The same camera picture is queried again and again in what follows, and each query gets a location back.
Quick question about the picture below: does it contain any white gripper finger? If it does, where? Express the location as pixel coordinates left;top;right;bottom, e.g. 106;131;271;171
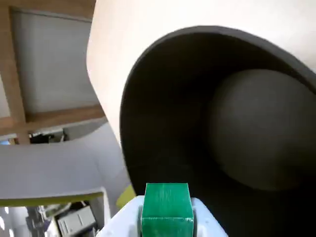
95;195;145;237
189;197;229;237

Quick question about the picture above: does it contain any green cube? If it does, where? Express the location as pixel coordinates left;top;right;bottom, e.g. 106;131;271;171
140;182;195;237

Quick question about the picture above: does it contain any black round pot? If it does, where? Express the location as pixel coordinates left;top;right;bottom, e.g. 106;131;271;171
119;24;316;237

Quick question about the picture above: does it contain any grey computer case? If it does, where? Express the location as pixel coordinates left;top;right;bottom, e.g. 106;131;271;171
55;204;97;234

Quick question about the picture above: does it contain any grey desk partition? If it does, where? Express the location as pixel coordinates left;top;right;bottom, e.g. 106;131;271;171
0;121;132;201

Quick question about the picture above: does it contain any wooden frame with grey panel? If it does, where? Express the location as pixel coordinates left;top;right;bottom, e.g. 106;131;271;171
0;0;108;145

